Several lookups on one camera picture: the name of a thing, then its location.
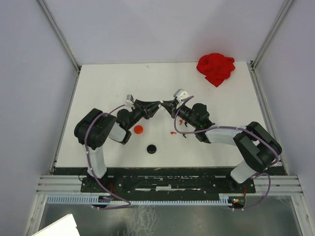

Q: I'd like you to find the aluminium frame post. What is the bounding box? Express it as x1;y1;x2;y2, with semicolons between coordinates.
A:
36;0;81;71
251;0;296;70

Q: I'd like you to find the white slotted cable duct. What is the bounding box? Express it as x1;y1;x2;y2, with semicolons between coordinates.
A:
46;194;236;206

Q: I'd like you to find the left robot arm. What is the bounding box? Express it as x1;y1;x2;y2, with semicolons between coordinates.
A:
74;99;161;192

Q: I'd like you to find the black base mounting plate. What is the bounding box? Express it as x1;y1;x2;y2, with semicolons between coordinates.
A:
80;175;256;194

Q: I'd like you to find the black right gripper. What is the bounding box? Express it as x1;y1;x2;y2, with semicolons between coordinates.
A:
161;99;198;128

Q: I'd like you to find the black round earbud case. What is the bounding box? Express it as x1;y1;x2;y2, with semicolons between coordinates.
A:
147;144;157;154

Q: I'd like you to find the white paper sheet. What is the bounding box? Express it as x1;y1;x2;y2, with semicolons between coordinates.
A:
33;214;80;236

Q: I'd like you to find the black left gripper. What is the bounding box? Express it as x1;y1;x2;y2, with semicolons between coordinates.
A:
126;99;162;130

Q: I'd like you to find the aluminium front rail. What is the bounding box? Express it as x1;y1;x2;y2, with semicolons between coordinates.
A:
36;175;304;196

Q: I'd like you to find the white round earbud case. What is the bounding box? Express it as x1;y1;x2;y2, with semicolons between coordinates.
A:
159;100;165;111

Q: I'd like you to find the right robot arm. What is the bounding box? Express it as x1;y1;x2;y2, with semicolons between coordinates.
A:
161;99;283;192

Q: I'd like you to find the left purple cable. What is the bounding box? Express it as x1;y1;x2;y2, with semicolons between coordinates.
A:
84;104;132;211

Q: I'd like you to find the red crumpled cloth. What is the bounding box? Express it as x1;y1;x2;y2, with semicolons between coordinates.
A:
196;53;235;87

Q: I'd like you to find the right aluminium frame post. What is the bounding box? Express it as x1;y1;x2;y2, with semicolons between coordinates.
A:
251;0;296;70

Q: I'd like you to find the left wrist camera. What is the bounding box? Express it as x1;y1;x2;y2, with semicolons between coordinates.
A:
125;94;134;104

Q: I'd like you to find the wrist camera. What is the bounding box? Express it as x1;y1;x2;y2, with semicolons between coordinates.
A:
125;94;134;104
173;89;189;102

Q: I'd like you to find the orange round earbud case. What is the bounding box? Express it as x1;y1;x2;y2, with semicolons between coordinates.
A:
134;125;144;134

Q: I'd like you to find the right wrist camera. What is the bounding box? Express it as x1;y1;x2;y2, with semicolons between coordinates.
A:
173;89;189;102

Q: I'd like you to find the left aluminium frame post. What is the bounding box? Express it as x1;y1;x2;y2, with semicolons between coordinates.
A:
36;0;81;71

